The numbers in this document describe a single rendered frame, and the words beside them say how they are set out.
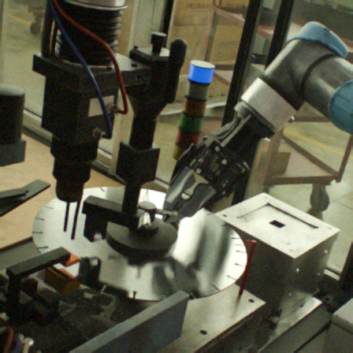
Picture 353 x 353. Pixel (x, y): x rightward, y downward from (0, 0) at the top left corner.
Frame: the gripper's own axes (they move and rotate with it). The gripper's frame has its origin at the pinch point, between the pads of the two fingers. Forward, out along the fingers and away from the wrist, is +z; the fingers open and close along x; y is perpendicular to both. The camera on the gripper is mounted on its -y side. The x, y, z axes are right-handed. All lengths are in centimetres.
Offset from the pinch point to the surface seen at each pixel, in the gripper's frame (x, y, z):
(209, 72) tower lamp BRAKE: -7.5, -22.6, -20.3
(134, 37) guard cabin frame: -23, -58, -15
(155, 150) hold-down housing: -9.3, 12.3, -8.1
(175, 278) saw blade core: 4.6, 11.1, 4.2
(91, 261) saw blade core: -5.7, 10.4, 10.0
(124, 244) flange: -3.1, 6.1, 6.4
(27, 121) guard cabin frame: -32, -86, 24
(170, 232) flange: 2.0, 0.4, 2.0
